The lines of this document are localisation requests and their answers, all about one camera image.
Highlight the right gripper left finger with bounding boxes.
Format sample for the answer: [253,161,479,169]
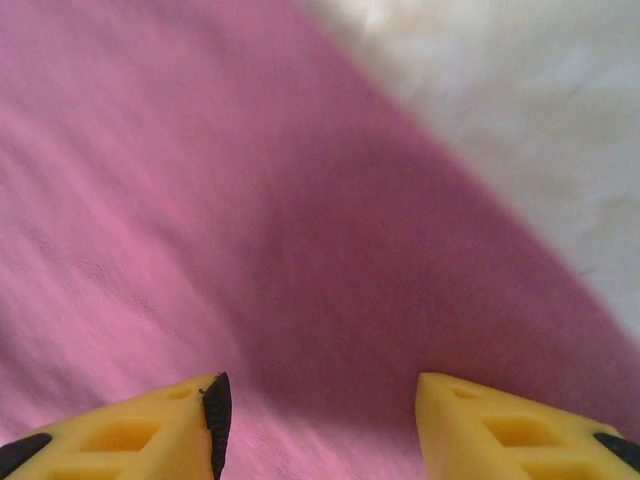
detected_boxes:
[0,371,233,480]

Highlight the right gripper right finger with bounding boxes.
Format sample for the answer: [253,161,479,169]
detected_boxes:
[415,371,640,480]

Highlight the mauve t-shirt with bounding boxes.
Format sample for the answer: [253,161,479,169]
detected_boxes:
[0,0,640,480]

